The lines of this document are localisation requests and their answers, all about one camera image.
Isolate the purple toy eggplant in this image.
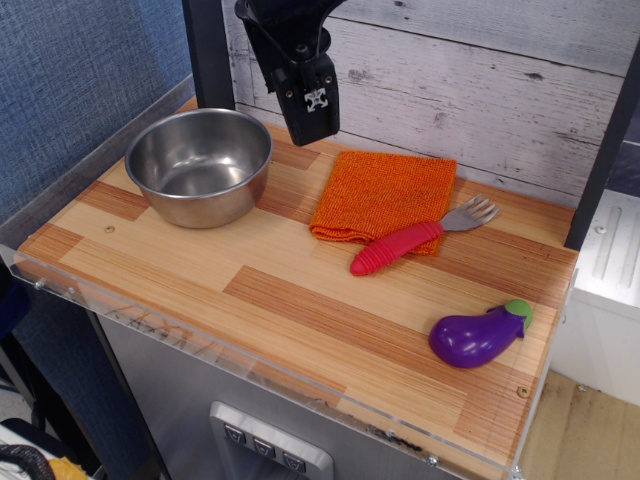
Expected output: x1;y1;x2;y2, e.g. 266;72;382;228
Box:
428;299;533;369

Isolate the white ribbed plastic box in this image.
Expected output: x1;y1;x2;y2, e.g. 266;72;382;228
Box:
551;190;639;405

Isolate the stainless steel bowl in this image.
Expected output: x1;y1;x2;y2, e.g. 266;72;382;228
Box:
125;108;273;229

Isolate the yellow object bottom left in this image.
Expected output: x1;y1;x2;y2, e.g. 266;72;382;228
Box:
48;457;90;480

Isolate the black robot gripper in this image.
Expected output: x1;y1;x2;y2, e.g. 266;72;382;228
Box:
234;0;341;146

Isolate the orange folded cloth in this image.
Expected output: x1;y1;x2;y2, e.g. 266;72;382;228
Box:
309;151;457;244

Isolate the silver control panel with buttons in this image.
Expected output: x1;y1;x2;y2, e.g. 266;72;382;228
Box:
209;401;334;479

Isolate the black braided cable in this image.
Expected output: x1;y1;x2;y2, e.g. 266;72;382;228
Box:
0;443;55;480

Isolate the black vertical post right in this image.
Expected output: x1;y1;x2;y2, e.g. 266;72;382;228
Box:
564;44;640;250

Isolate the fork with red handle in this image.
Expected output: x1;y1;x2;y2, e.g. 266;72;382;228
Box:
350;194;500;276

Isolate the stainless steel cabinet front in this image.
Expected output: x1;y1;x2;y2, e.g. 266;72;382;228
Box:
98;316;449;479

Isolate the black vertical post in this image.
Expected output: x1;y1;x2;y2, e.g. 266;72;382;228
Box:
181;0;235;110
564;44;640;250

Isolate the black vertical post left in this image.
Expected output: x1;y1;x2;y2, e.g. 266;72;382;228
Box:
181;0;235;110

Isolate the clear acrylic table guard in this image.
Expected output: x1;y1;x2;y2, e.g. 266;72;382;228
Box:
2;242;552;479

